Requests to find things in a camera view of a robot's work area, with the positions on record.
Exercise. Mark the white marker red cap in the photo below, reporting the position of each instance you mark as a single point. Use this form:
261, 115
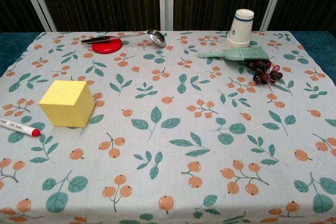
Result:
18, 127

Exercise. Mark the floral printed tablecloth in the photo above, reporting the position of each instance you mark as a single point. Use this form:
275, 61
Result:
173, 129

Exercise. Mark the red round lid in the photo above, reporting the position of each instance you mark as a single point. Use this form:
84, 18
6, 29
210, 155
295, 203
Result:
106, 47

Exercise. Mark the green plastic scoop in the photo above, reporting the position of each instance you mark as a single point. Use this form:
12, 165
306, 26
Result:
236, 54

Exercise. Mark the bunch of dark red grapes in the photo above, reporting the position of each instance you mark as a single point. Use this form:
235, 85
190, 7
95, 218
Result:
262, 73

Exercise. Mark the stack of white paper cups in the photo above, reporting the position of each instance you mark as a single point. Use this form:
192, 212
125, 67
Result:
240, 30

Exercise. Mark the yellow foam cube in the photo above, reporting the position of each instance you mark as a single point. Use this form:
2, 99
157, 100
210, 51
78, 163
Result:
65, 103

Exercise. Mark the white partition frame post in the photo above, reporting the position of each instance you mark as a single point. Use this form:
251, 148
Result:
273, 1
166, 1
39, 1

